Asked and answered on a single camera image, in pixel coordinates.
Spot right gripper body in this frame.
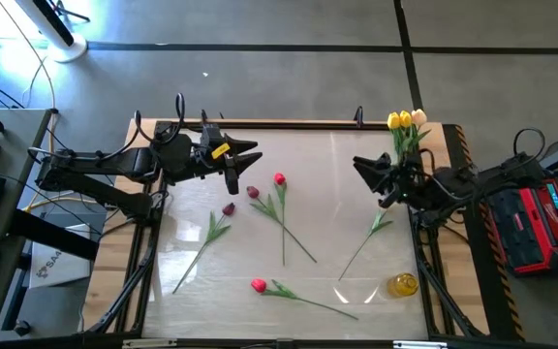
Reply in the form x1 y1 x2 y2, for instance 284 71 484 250
378 158 423 209

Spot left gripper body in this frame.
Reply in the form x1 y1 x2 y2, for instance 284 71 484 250
192 124 240 196

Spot dark red artificial tulip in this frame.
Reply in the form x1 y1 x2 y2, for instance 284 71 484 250
171 202 236 296
245 185 318 265

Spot yellow artificial tulip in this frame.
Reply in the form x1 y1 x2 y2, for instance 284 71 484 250
398 110 414 156
387 111 404 164

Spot amber glass vase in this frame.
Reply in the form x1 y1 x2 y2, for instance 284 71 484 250
386 272 419 299

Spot white glossy table mat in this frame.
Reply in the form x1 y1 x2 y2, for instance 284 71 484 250
141 128 429 340

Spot red black power station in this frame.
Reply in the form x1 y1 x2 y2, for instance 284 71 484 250
481 176 558 277

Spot black hazard striped mat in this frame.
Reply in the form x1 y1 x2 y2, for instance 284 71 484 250
441 123 527 340

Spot silver aluminium bar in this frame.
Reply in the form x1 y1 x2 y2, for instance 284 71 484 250
393 340 449 349
122 338 178 349

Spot wooden table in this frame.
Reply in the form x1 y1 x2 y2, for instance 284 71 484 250
80 118 491 340

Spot black diagonal bar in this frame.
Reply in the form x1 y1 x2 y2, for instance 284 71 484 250
10 207 101 262

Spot white round-base floor stand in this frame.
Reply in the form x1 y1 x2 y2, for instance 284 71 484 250
15 0 89 64

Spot white printed box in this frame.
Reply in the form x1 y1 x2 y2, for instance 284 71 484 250
29 223 92 291

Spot grey desk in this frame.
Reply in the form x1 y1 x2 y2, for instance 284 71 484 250
0 109 53 343

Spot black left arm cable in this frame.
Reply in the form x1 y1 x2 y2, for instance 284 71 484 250
133 92 187 146

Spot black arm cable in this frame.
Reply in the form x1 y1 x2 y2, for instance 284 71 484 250
513 127 546 161
133 92 187 146

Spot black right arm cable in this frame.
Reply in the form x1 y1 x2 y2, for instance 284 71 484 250
513 127 546 161

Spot yellow cable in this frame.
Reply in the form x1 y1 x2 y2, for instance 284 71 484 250
0 0 115 213

